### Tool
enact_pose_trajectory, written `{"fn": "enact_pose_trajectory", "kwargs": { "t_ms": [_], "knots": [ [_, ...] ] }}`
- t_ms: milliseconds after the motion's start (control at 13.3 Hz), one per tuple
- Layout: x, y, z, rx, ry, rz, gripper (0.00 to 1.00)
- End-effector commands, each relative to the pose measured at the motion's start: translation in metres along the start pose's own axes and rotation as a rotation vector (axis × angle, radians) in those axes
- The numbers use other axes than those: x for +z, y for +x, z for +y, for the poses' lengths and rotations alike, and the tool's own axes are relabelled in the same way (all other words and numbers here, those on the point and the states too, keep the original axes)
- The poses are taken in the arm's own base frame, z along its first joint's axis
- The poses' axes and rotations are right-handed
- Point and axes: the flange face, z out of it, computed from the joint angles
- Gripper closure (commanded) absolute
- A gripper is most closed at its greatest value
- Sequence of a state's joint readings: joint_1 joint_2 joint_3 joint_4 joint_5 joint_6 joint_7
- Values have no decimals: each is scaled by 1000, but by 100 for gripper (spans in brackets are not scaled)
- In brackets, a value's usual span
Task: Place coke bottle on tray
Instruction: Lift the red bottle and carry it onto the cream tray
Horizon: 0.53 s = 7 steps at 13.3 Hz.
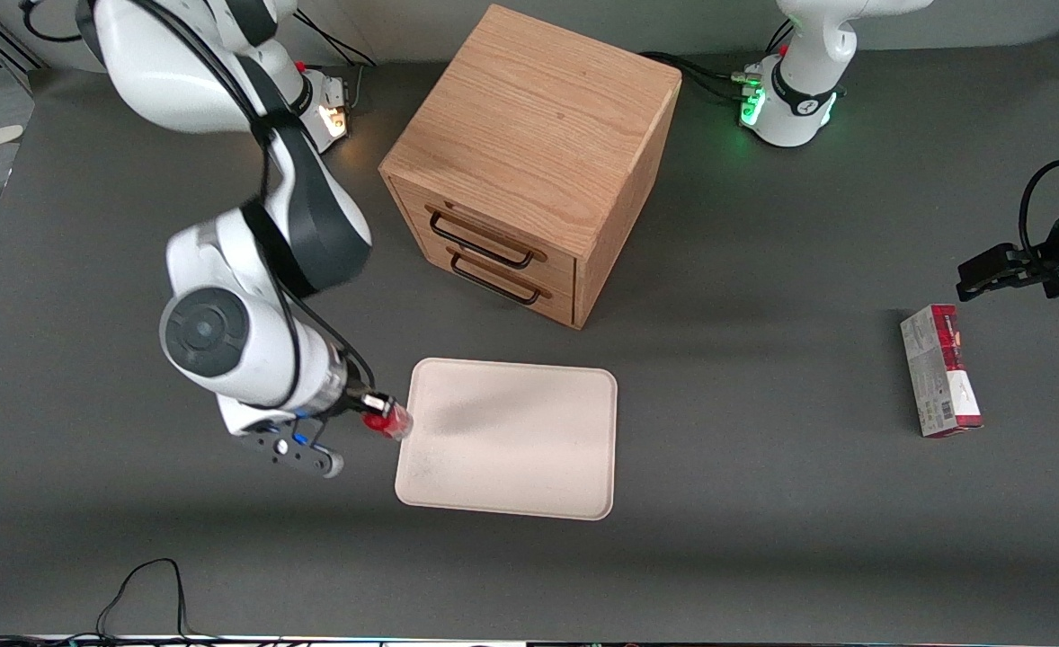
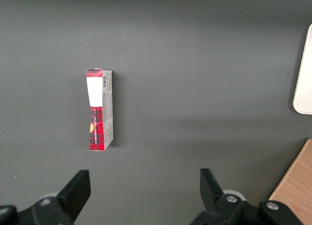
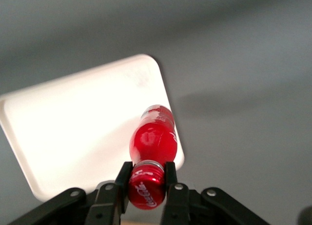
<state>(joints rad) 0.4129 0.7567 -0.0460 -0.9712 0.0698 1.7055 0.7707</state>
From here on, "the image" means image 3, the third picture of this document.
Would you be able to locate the cream plastic tray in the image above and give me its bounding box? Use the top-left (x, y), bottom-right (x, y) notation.
top-left (0, 53), bottom-right (185, 203)

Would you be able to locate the red coke bottle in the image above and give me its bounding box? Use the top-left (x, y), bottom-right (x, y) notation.
top-left (127, 104), bottom-right (180, 210)

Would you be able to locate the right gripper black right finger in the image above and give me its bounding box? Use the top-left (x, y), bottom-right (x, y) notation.
top-left (160, 161), bottom-right (191, 225)

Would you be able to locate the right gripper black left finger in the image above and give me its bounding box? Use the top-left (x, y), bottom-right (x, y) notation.
top-left (85, 161), bottom-right (134, 225)

